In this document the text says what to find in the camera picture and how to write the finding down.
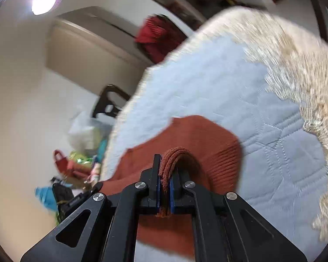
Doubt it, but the rust red knit sweater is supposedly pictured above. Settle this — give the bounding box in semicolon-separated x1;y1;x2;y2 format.
98;115;243;260

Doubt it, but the red gift bag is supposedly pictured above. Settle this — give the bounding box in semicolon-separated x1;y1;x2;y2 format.
53;150;70;176

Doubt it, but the white plastic bag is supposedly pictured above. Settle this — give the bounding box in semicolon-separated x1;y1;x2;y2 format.
67;111;112;155

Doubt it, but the dark wooden chair left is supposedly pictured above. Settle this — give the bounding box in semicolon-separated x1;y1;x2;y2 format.
91;84;130;118

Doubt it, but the red checkered garment on chair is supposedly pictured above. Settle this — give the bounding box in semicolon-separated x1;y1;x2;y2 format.
135;15;187;64

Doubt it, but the beige refrigerator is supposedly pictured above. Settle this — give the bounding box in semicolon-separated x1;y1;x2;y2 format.
45;6;152;95

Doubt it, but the light blue quilted lace tablecloth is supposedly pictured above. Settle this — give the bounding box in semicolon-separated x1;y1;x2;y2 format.
101;7;328;261

